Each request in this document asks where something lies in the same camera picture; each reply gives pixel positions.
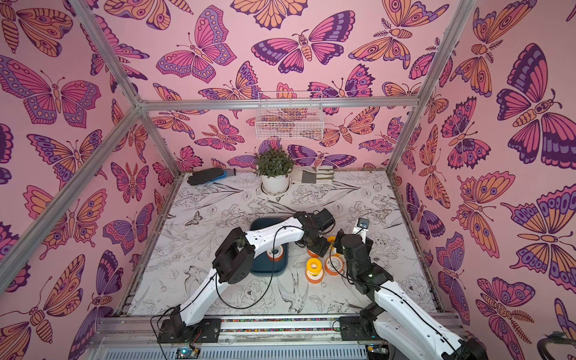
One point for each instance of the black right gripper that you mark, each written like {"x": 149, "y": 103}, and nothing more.
{"x": 349, "y": 241}

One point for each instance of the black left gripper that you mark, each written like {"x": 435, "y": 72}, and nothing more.
{"x": 322, "y": 250}

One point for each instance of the orange tape roll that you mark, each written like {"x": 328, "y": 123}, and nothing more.
{"x": 312, "y": 254}
{"x": 314, "y": 278}
{"x": 276, "y": 254}
{"x": 334, "y": 266}

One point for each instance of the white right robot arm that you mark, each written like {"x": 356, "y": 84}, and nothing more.
{"x": 392, "y": 315}

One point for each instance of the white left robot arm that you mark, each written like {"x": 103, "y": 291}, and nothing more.
{"x": 234, "y": 258}

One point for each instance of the yellow tape roll front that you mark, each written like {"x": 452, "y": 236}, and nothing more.
{"x": 314, "y": 267}

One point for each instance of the orange tape roll under yellow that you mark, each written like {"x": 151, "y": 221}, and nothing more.
{"x": 314, "y": 278}

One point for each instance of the teal storage box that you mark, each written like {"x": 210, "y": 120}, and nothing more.
{"x": 262, "y": 266}

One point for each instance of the white plant pot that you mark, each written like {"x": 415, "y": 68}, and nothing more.
{"x": 275, "y": 185}

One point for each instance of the green potted plant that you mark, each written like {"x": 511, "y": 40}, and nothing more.
{"x": 274, "y": 163}

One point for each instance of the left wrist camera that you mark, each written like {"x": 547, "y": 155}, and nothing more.
{"x": 324, "y": 220}

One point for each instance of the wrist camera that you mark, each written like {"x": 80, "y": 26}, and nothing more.
{"x": 324, "y": 220}
{"x": 361, "y": 225}

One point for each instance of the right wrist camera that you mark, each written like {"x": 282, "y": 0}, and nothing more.
{"x": 361, "y": 225}

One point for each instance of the white wire basket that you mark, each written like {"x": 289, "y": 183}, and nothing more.
{"x": 290, "y": 115}

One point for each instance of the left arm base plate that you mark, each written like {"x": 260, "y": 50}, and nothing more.
{"x": 174, "y": 331}

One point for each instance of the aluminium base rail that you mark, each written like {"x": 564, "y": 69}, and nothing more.
{"x": 241, "y": 337}

